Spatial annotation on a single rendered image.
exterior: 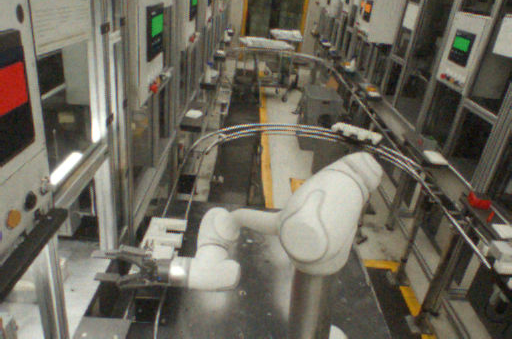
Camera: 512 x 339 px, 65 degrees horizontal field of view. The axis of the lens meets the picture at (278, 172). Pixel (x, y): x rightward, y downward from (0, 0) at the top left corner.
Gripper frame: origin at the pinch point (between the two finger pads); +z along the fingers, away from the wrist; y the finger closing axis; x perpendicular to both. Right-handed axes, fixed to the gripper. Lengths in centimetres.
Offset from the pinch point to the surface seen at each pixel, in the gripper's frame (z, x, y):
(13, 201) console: 2, 35, 44
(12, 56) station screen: 0, 33, 69
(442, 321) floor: -181, -87, -101
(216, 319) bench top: -35.4, -12.7, -32.8
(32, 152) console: 2, 27, 50
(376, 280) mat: -145, -120, -100
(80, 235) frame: 16.5, -24.8, -8.3
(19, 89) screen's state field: 0, 32, 64
